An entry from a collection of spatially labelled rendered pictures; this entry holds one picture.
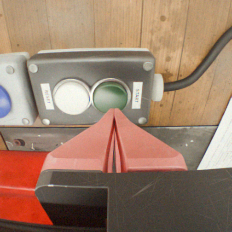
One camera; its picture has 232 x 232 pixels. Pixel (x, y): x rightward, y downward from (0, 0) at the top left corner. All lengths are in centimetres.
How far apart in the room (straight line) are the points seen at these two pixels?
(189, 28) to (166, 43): 3
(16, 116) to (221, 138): 25
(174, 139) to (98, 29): 16
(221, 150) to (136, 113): 16
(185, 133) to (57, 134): 16
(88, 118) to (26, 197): 23
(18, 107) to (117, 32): 11
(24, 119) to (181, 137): 19
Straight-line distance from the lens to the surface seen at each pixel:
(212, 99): 23
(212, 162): 31
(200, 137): 26
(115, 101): 15
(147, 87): 16
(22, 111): 19
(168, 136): 24
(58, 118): 18
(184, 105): 21
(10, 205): 37
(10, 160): 27
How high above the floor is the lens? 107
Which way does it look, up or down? 54 degrees down
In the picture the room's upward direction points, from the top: 178 degrees clockwise
